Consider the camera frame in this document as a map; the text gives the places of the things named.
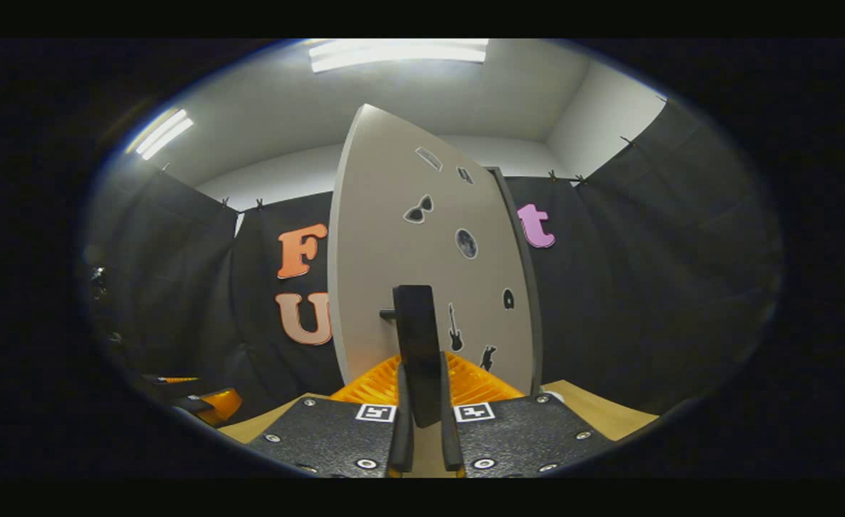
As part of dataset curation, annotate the grey cabinet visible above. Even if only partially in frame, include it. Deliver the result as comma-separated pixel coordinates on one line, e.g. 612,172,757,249
489,167,545,397

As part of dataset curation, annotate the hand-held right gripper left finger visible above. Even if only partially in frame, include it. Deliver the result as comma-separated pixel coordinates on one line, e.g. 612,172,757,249
246,352,416,478

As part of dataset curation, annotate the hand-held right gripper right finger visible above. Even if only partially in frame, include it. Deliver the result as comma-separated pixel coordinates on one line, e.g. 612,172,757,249
438,350,617,478

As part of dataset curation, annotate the white cabinet door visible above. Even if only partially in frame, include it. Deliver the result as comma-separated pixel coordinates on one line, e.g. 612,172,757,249
327,104,538,397

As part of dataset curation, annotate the black door handle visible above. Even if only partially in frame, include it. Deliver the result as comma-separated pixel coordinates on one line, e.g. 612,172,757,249
379,284,443,429

